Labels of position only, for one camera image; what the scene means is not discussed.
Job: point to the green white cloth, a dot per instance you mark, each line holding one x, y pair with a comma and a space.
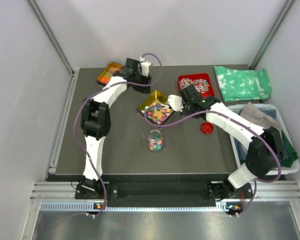
243, 85

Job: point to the red box of lollipops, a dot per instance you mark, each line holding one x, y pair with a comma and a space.
201, 82

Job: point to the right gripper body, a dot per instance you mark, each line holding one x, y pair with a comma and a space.
186, 110

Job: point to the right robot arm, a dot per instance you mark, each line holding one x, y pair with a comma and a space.
264, 146

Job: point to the speckled tin pastel star candies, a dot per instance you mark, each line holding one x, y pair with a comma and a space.
155, 108

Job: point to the green cloth in basket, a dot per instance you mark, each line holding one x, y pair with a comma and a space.
290, 154

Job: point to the grey cloth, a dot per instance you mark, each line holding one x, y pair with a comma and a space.
263, 118

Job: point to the red round lid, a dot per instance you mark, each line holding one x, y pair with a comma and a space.
206, 128

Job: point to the blue cloth in basket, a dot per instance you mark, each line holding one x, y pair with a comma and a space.
268, 117

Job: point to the gold tin translucent star candies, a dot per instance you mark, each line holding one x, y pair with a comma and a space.
105, 76

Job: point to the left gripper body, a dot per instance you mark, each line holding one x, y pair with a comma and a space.
140, 79

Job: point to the clear glass jar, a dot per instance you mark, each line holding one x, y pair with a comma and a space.
155, 140

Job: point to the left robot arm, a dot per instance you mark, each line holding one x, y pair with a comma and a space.
95, 119

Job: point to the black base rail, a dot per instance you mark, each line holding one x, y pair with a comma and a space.
162, 190

